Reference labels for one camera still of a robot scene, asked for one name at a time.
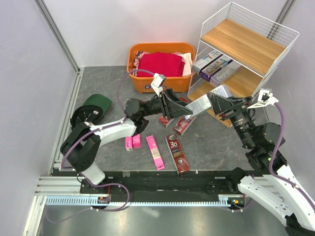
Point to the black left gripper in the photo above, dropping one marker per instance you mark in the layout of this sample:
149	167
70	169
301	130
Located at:
172	107

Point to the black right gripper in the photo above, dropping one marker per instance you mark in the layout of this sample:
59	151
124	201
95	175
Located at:
219	104

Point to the silver toothpaste box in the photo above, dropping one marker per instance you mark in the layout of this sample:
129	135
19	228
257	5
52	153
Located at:
203	103
225	73

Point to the dark red toothpaste box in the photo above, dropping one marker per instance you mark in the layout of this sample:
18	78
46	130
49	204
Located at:
164	122

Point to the purple white toothpaste box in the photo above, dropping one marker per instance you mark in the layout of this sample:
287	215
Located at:
205	60

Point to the red 3d toothpaste box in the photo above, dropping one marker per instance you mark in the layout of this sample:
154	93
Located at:
182	125
177	154

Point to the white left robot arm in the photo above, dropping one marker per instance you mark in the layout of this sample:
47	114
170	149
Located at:
82	144

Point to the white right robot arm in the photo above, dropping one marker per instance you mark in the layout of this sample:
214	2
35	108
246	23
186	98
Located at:
294	207

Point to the orange plastic basket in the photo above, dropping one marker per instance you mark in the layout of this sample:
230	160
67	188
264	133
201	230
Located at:
143	84

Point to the red folded cloth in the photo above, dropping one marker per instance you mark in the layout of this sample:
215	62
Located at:
169	65

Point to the pink toothpaste box angled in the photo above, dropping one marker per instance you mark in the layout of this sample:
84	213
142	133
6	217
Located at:
155	152

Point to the pink toothpaste box middle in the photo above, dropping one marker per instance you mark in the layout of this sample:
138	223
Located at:
136	141

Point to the pink toothpaste box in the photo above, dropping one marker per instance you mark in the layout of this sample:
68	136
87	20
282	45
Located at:
136	141
128	143

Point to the cream patterned cloth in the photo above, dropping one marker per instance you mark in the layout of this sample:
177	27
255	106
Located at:
187	59

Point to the pink toothpaste box left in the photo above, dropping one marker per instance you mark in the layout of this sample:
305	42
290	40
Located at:
128	143

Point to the green black cap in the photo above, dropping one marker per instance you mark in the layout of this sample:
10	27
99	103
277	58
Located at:
92	111

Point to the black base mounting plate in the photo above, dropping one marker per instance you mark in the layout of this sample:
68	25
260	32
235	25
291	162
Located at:
168	185

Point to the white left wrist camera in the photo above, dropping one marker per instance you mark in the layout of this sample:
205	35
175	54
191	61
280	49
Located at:
157	83

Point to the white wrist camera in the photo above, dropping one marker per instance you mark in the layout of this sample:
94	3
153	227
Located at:
157	83
265	98

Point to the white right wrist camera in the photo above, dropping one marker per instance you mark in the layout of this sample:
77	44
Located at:
265	98

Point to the white wire wooden shelf rack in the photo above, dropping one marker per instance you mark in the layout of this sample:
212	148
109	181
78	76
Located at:
256	43

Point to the blue slotted cable duct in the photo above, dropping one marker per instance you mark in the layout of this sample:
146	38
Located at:
222	201

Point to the aluminium frame rail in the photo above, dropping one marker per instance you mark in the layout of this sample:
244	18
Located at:
57	34

